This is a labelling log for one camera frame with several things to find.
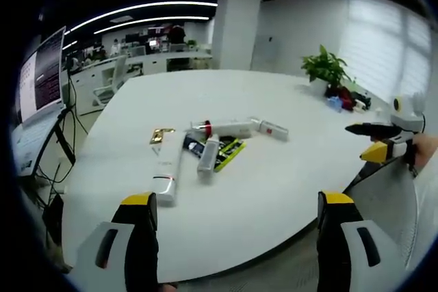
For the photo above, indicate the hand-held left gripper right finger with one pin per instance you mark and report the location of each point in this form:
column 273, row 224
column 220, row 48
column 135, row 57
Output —
column 356, row 261

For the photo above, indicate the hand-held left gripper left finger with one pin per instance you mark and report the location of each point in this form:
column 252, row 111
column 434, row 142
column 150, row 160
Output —
column 113, row 264

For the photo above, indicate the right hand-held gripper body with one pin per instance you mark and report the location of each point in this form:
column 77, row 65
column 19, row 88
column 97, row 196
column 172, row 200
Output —
column 407, row 117

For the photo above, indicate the long white skincare tube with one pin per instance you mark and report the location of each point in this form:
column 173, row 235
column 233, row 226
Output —
column 167, row 172

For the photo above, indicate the gold skincare box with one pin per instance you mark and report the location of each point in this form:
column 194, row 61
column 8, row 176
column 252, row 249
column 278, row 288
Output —
column 159, row 134

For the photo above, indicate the green black skincare box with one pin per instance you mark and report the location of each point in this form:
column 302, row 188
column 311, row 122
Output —
column 229, row 153

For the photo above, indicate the white square skincare bottle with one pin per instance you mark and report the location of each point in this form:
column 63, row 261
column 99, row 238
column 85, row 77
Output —
column 208, row 158

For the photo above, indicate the dark blue skincare packet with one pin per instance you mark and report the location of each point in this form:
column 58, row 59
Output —
column 193, row 146

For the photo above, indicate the white skincare bottle red cap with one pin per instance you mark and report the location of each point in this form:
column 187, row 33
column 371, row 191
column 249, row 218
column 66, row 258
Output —
column 222, row 128

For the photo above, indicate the person's right hand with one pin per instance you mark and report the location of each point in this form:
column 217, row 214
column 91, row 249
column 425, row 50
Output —
column 427, row 150

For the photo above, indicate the pile of dark red items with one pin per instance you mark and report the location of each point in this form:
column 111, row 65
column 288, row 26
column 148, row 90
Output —
column 349, row 97

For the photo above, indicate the blue cloth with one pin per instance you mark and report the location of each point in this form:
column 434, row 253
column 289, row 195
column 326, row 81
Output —
column 335, row 103

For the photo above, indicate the green potted plant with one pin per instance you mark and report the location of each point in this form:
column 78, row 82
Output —
column 325, row 69

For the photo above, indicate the black box on floor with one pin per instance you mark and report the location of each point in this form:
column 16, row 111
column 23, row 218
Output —
column 54, row 215

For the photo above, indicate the black monitor stand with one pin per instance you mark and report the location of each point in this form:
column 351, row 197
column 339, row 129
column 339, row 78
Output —
column 65, row 138

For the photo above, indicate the white office chair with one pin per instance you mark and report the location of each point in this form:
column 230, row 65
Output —
column 111, row 81

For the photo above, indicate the computer monitor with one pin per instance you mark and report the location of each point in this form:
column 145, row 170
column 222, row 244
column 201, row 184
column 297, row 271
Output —
column 42, row 76

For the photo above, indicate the white office desks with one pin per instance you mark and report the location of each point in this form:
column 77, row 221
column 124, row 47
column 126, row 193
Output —
column 154, row 61

